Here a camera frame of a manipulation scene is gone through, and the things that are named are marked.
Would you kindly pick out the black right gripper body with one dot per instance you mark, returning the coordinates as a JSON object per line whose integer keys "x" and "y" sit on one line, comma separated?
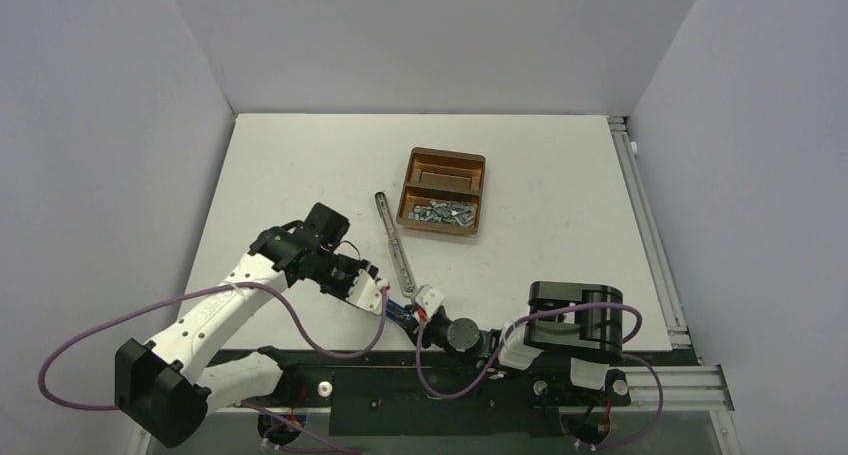
{"x": 435, "y": 330}

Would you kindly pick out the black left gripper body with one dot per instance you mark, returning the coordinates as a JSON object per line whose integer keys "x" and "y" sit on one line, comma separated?
{"x": 339, "y": 273}

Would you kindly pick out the brown wooden tray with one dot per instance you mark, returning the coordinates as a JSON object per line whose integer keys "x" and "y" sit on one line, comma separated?
{"x": 433, "y": 174}

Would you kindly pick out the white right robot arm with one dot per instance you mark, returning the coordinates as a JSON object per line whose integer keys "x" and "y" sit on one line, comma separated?
{"x": 586, "y": 323}

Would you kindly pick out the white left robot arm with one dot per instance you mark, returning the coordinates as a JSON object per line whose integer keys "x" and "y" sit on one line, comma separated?
{"x": 168, "y": 384}

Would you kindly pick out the pile of grey staples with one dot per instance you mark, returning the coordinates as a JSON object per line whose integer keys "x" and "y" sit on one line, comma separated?
{"x": 461, "y": 214}

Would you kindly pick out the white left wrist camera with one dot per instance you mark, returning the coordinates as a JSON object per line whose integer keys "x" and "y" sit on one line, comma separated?
{"x": 366, "y": 292}

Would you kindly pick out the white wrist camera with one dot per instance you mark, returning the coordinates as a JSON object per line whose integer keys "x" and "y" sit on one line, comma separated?
{"x": 366, "y": 292}
{"x": 427, "y": 301}

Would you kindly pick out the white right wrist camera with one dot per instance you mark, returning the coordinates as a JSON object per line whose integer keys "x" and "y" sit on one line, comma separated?
{"x": 427, "y": 301}

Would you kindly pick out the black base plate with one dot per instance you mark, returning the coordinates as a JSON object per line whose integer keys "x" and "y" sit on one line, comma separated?
{"x": 384, "y": 394}

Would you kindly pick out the aluminium rail frame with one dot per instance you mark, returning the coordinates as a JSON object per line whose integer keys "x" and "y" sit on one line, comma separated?
{"x": 562, "y": 200}

